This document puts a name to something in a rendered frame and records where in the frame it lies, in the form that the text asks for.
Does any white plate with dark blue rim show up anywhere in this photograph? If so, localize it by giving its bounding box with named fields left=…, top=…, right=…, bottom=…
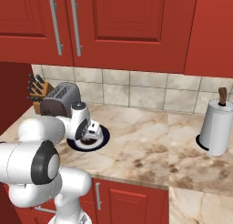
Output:
left=66, top=124, right=111, bottom=153

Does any white paper towel roll on holder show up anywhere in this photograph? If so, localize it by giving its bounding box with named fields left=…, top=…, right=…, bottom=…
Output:
left=195, top=87, right=233, bottom=158

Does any wooden knife block with black knives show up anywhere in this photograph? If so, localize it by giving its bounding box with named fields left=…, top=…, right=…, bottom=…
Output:
left=25, top=73, right=56, bottom=116

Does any grey bar handle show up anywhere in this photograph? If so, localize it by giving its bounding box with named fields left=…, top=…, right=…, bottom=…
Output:
left=48, top=0, right=65, bottom=56
left=70, top=0, right=84, bottom=57

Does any red wall cupboard door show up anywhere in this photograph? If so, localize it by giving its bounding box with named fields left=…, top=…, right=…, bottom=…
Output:
left=65, top=0, right=198, bottom=75
left=0, top=0, right=75, bottom=67

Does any dark red tall side panel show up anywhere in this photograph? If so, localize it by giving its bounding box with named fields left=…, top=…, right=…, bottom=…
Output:
left=0, top=61, right=34, bottom=137

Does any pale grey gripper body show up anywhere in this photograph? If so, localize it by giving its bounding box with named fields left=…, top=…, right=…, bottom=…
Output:
left=81, top=129, right=104, bottom=143

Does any grey toaster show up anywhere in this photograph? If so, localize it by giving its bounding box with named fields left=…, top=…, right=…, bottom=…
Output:
left=39, top=81, right=83, bottom=118

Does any red base cupboard door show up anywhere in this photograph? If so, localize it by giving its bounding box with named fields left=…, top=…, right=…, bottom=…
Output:
left=91, top=178, right=169, bottom=224

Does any grey drawer handle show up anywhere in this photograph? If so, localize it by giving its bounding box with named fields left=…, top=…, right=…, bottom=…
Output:
left=32, top=205, right=57, bottom=216

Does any grey base cupboard handle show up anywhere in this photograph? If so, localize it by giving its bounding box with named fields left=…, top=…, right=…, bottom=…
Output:
left=95, top=181, right=103, bottom=211

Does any red base cupboard drawer front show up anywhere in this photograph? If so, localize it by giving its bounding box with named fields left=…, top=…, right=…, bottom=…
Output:
left=3, top=183, right=98, bottom=224

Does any red wall cupboard side panel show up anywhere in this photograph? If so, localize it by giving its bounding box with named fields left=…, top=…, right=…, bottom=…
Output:
left=184, top=0, right=233, bottom=79

